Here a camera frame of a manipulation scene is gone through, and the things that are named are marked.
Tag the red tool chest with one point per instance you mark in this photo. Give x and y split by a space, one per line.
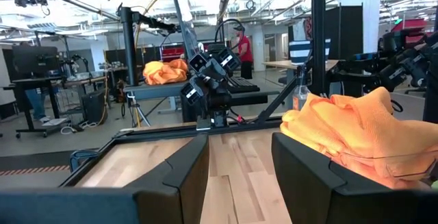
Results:
171 52
410 25

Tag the black computer tower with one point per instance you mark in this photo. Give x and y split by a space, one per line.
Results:
94 107

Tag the black standing desk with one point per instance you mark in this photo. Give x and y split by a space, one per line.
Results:
51 80

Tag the person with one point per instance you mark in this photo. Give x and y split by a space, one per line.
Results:
245 51
36 104

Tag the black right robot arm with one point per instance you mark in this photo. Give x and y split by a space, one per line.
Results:
215 111

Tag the black keyboard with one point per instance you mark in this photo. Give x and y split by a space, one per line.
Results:
243 84

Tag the clear spray bottle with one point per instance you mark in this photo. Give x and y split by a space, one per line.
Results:
300 97

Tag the wooden table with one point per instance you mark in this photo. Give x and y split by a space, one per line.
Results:
284 64

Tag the black metal rig frame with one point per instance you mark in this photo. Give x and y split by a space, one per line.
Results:
164 132

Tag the round wall clock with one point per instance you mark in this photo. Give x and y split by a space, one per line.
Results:
250 5

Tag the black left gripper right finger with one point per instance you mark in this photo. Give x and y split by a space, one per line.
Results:
308 189

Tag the black monitor pole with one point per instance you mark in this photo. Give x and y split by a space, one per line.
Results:
129 52

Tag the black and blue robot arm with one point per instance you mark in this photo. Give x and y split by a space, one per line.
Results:
403 66

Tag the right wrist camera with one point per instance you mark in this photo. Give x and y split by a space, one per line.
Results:
198 62

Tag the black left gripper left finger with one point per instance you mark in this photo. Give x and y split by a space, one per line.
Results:
181 196

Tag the dark blue clamp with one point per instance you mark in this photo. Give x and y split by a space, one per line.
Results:
73 159

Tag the black monitor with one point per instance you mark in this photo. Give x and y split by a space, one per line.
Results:
34 59

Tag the tripod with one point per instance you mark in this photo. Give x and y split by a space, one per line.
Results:
131 96

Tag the black orange-striped floor mat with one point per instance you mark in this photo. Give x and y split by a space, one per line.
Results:
27 159

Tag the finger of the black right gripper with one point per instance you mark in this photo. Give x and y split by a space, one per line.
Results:
192 92
228 59

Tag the black partition panel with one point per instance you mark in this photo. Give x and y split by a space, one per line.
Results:
345 32

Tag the blue white striped container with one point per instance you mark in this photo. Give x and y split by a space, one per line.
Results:
299 51

